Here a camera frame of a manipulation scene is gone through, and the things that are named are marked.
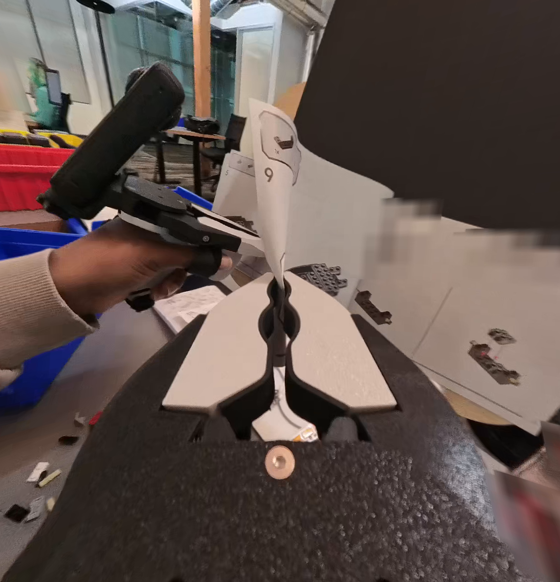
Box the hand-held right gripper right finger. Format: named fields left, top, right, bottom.
left=283, top=272, right=397, bottom=414

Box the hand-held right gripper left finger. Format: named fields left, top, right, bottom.
left=163, top=273, right=277, bottom=413

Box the instruction booklet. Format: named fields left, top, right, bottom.
left=214, top=98, right=560, bottom=444

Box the person's left forearm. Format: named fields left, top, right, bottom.
left=0, top=249, right=101, bottom=397

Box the grey desk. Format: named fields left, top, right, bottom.
left=0, top=277, right=244, bottom=582

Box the person's left hand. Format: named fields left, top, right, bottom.
left=49, top=217, right=235, bottom=320

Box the white paper bag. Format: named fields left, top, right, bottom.
left=152, top=286, right=229, bottom=336

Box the wooden office table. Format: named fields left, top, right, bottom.
left=163, top=116, right=227, bottom=197

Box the black office chair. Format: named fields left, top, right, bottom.
left=199, top=113, right=247, bottom=192

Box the red plastic bin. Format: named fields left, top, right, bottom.
left=0, top=143, right=79, bottom=212

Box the black floor lamp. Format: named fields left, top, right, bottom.
left=74, top=0, right=118, bottom=106

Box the small blue plastic bin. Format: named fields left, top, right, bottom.
left=0, top=226, right=104, bottom=413

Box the dark panel with wooden edge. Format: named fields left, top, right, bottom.
left=275, top=0, right=560, bottom=231

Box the pile of loose toy bricks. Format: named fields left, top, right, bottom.
left=0, top=410, right=104, bottom=524

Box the wooden support post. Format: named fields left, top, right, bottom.
left=192, top=0, right=213, bottom=119

